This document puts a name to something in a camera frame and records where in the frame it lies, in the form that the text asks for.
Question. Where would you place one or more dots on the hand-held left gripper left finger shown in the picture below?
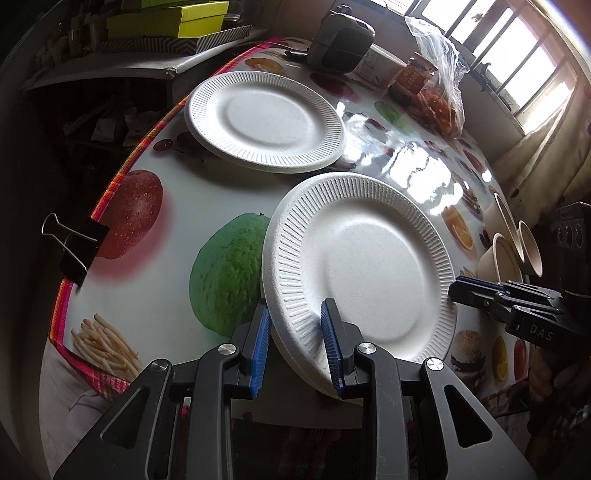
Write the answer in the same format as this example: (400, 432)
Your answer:
(261, 350)

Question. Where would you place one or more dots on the beige paper bowl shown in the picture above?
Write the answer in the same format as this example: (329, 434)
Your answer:
(505, 221)
(498, 265)
(531, 247)

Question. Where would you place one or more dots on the zigzag patterned flat box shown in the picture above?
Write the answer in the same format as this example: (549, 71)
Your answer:
(184, 42)

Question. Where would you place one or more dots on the barred window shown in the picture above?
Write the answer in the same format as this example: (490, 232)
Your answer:
(508, 50)

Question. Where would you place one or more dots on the fruit print tablecloth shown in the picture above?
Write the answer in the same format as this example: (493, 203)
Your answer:
(194, 194)

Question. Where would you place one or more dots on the black binder clip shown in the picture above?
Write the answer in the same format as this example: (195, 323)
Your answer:
(87, 244)

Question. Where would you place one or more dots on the red lidded jar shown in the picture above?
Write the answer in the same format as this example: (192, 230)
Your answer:
(411, 78)

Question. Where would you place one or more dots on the person's right hand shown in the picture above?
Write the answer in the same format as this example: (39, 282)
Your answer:
(539, 381)

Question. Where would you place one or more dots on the clear plastic bag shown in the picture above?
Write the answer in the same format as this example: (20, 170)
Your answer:
(438, 50)

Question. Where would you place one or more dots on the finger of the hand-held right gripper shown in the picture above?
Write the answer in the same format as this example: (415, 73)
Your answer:
(475, 300)
(498, 287)

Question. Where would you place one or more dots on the pile of oranges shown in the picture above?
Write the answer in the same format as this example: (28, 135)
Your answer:
(438, 108)

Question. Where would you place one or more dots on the white paper plate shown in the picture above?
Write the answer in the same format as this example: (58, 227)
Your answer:
(369, 258)
(263, 115)

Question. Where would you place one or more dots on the dark grey device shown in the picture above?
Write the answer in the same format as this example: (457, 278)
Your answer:
(339, 41)

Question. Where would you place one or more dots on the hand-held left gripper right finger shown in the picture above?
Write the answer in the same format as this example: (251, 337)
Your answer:
(330, 346)

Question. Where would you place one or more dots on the yellow-green cardboard box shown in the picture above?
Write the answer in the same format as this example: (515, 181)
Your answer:
(184, 21)

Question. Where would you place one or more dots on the white carton box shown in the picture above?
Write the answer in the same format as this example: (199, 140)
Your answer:
(376, 64)

